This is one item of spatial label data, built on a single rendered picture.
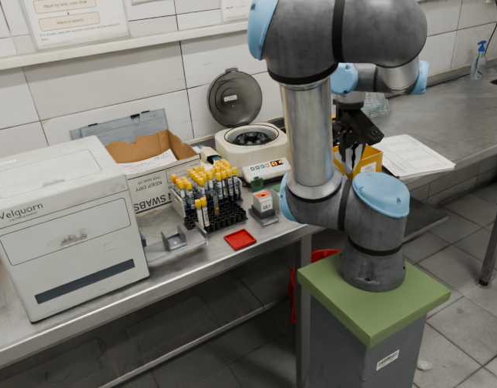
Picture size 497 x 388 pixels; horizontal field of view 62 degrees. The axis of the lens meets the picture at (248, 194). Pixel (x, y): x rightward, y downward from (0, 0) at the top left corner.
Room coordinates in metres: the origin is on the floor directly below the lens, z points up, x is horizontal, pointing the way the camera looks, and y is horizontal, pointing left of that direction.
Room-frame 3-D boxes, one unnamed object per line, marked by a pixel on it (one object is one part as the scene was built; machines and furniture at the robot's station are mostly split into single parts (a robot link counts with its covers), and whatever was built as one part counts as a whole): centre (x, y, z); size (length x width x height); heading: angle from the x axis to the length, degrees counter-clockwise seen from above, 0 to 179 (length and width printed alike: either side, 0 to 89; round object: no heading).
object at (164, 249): (0.87, 0.22, 0.92); 0.21 x 0.07 x 0.05; 118
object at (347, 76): (0.97, -0.26, 1.30); 0.11 x 0.11 x 0.08; 64
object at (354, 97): (1.06, -0.29, 1.22); 0.08 x 0.08 x 0.05
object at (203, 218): (1.03, 0.10, 0.93); 0.17 x 0.09 x 0.11; 118
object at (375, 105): (1.85, -0.59, 0.94); 0.20 x 0.17 x 0.14; 96
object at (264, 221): (1.04, -0.04, 0.89); 0.09 x 0.05 x 0.04; 26
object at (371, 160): (1.24, -0.36, 0.92); 0.13 x 0.13 x 0.10; 30
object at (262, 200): (1.04, -0.04, 0.92); 0.05 x 0.04 x 0.06; 26
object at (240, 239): (0.93, 0.03, 0.88); 0.07 x 0.07 x 0.01; 28
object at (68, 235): (0.86, 0.44, 1.03); 0.31 x 0.27 x 0.30; 118
